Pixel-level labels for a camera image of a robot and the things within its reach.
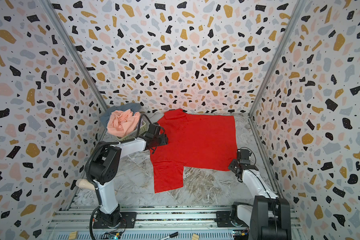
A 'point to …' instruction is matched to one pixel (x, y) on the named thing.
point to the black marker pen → (171, 236)
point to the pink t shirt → (121, 123)
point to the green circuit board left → (112, 235)
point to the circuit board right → (240, 234)
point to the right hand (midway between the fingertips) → (234, 162)
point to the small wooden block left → (73, 235)
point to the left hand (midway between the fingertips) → (165, 136)
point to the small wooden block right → (195, 237)
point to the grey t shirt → (135, 107)
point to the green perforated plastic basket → (142, 130)
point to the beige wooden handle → (84, 183)
